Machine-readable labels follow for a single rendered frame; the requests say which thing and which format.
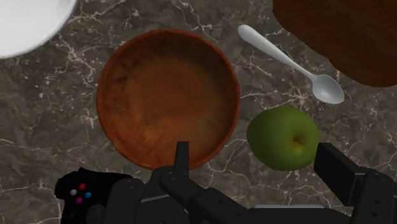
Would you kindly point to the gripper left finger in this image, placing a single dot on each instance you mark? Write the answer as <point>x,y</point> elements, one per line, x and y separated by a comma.
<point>183,192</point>

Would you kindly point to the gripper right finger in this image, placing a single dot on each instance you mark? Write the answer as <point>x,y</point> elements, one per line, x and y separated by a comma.
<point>372,192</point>

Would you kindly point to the brown wooden bowl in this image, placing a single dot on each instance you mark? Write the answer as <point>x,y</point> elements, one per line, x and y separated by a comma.
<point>167,96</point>

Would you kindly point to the black game controller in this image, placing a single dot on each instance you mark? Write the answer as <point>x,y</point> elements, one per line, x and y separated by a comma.
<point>77,183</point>

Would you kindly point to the green apple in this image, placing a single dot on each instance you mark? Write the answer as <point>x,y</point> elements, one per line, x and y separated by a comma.
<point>279,139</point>

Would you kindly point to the silver spoon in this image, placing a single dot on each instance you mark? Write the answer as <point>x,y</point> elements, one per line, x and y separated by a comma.
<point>327,89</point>

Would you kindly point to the dark brown wooden board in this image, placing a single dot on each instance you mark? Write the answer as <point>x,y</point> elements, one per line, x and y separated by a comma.
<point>350,34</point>

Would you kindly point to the white round plate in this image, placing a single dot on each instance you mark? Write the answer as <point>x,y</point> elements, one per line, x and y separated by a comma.
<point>24,21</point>

